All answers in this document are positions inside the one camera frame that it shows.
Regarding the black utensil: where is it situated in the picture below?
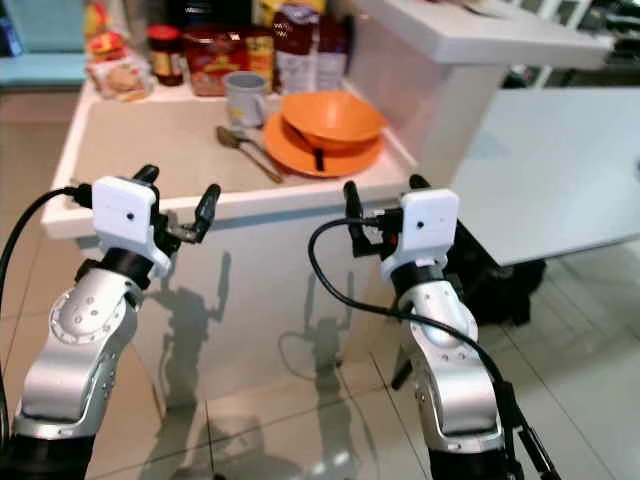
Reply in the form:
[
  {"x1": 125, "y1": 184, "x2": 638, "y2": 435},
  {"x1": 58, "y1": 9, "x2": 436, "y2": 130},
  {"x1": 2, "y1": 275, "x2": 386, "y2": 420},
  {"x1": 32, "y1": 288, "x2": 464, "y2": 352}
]
[{"x1": 285, "y1": 119, "x2": 327, "y2": 172}]

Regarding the tall white counter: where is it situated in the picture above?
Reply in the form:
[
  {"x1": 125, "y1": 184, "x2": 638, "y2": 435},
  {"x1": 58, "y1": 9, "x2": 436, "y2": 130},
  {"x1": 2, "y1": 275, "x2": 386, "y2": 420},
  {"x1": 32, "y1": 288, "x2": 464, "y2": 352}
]
[{"x1": 345, "y1": 0, "x2": 640, "y2": 191}]

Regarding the clear cookie package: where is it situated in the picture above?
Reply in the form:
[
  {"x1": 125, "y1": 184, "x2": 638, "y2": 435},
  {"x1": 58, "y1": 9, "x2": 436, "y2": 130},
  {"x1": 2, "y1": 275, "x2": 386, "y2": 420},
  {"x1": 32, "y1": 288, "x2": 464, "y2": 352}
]
[{"x1": 87, "y1": 50, "x2": 157, "y2": 103}]

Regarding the white dark red bag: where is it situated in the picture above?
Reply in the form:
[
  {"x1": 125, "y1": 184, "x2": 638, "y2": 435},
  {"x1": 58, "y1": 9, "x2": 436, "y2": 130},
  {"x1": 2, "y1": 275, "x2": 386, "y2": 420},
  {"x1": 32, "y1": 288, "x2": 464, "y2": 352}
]
[{"x1": 270, "y1": 3, "x2": 320, "y2": 95}]

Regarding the jar with red lid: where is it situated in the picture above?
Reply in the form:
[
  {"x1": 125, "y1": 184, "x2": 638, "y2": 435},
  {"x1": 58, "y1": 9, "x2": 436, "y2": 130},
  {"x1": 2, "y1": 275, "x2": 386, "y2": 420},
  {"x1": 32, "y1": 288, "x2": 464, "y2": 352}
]
[{"x1": 146, "y1": 25, "x2": 185, "y2": 88}]

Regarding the white table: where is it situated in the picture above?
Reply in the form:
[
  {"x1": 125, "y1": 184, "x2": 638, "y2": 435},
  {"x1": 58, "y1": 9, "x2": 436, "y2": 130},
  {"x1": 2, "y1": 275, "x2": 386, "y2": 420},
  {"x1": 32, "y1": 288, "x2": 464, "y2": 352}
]
[{"x1": 448, "y1": 86, "x2": 640, "y2": 267}]

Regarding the orange plate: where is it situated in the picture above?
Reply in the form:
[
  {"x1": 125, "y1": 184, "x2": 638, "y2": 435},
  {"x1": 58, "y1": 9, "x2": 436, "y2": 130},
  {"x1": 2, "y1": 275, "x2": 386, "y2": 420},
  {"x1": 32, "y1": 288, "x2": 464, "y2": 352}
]
[{"x1": 262, "y1": 110, "x2": 385, "y2": 179}]

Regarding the grey mug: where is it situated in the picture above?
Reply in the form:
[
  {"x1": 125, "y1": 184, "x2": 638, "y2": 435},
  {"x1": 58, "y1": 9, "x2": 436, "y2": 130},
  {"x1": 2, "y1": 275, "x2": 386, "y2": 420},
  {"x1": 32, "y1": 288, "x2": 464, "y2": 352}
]
[{"x1": 224, "y1": 71, "x2": 270, "y2": 129}]

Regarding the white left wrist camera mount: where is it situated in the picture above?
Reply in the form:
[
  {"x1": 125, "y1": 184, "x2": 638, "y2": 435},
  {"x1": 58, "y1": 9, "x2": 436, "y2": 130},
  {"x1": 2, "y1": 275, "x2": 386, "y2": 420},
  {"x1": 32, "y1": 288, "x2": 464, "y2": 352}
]
[{"x1": 91, "y1": 176, "x2": 163, "y2": 277}]

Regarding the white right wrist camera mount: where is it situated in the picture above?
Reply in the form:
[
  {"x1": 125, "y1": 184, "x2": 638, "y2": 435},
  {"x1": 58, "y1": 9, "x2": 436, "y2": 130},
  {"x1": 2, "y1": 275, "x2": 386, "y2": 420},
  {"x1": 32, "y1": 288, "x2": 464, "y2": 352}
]
[{"x1": 379, "y1": 188, "x2": 462, "y2": 283}]

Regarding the yellow red snack bag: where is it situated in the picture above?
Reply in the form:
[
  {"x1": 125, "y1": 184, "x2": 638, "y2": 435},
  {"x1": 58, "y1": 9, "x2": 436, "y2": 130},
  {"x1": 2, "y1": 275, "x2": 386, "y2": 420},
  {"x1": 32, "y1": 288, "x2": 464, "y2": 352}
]
[{"x1": 84, "y1": 3, "x2": 132, "y2": 63}]

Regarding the red food box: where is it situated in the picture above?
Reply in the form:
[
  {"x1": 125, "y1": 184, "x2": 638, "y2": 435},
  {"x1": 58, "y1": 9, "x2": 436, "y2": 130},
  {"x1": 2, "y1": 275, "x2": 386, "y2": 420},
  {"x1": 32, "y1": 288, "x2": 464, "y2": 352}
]
[{"x1": 182, "y1": 28, "x2": 274, "y2": 98}]

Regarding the orange bowl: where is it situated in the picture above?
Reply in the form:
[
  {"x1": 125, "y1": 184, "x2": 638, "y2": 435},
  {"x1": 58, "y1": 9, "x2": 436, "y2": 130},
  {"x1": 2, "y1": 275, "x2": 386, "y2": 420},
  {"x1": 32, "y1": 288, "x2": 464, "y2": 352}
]
[{"x1": 281, "y1": 90, "x2": 387, "y2": 152}]

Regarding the metal spoon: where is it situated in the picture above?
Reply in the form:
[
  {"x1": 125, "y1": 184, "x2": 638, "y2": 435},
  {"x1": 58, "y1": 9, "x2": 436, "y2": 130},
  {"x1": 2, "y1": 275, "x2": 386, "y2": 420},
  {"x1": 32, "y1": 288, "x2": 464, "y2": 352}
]
[{"x1": 216, "y1": 125, "x2": 287, "y2": 185}]

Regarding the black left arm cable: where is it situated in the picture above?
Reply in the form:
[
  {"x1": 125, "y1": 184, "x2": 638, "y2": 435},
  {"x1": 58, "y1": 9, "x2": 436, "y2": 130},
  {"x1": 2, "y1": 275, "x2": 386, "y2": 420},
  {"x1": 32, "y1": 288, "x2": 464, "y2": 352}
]
[{"x1": 0, "y1": 185, "x2": 96, "y2": 411}]

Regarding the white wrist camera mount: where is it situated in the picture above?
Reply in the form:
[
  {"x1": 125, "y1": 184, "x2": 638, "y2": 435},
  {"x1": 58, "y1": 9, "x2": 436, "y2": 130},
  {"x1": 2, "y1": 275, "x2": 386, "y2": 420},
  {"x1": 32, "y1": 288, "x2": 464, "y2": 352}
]
[
  {"x1": 379, "y1": 188, "x2": 462, "y2": 283},
  {"x1": 91, "y1": 176, "x2": 163, "y2": 277}
]

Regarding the light blue bench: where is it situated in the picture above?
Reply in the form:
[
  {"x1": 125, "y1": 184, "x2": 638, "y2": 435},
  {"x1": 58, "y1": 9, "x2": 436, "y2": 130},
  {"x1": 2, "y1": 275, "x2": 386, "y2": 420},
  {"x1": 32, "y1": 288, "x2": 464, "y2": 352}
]
[{"x1": 0, "y1": 0, "x2": 89, "y2": 91}]

